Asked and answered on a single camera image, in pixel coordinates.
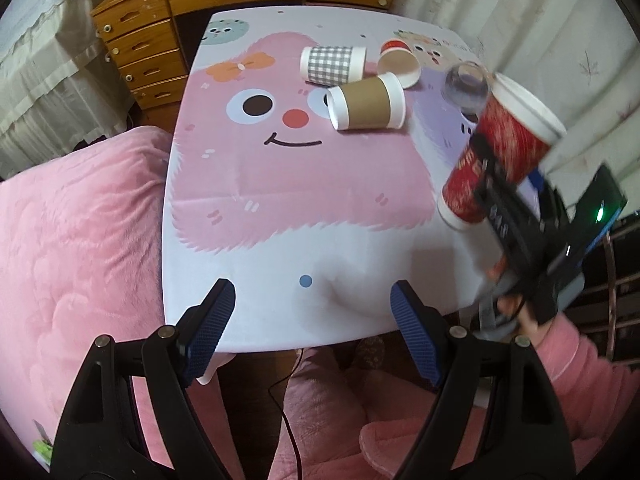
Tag wooden dresser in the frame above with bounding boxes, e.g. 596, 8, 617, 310
91, 0, 404, 111

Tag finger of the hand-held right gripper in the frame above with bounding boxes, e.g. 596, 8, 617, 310
530, 169, 572, 235
469, 133, 552, 270

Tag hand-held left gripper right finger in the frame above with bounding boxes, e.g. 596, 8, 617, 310
389, 280, 577, 480

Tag white leaf print curtain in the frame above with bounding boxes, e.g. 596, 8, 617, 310
395, 0, 640, 221

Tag pink blanket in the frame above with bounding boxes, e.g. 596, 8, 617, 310
0, 126, 241, 480

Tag white lace curtain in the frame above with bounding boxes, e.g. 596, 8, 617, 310
0, 0, 137, 178

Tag patterned slipper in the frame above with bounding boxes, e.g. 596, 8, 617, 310
356, 337, 387, 377

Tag person's right hand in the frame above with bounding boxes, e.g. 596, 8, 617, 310
497, 294, 554, 344

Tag wooden chair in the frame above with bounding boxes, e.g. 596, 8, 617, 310
575, 220, 640, 363

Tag clear plastic cup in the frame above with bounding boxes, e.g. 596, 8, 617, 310
443, 61, 489, 114

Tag person's right forearm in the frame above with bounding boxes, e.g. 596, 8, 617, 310
515, 310, 640, 448

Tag person's pink trouser legs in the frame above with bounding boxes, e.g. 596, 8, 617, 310
267, 345, 506, 480

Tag green packet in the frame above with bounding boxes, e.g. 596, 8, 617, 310
31, 419, 55, 468

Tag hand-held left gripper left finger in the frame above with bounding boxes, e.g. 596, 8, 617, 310
52, 278, 242, 480

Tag cartoon printed tablecloth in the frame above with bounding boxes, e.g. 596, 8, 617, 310
160, 7, 546, 387

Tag small red paper cup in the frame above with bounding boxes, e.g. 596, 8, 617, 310
376, 39, 422, 89

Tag grey checked paper cup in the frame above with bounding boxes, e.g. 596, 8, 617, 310
299, 45, 369, 84

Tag brown sleeve paper cup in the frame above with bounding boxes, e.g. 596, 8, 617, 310
326, 72, 407, 131

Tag black cable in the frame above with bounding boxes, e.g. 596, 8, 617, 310
268, 349, 307, 480

